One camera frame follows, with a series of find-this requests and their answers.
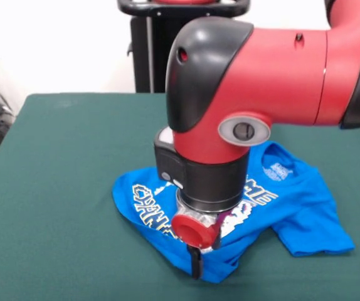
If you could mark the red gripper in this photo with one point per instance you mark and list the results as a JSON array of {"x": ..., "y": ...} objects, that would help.
[{"x": 194, "y": 232}]

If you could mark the blue game-controller print t-shirt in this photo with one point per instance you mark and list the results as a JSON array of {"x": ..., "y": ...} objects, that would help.
[{"x": 305, "y": 213}]

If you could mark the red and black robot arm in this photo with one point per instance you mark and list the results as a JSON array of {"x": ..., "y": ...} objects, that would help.
[{"x": 246, "y": 109}]

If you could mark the dark green table cloth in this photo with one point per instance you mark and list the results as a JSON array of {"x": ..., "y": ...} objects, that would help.
[{"x": 57, "y": 235}]

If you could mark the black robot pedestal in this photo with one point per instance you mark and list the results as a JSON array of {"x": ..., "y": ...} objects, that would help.
[{"x": 148, "y": 47}]

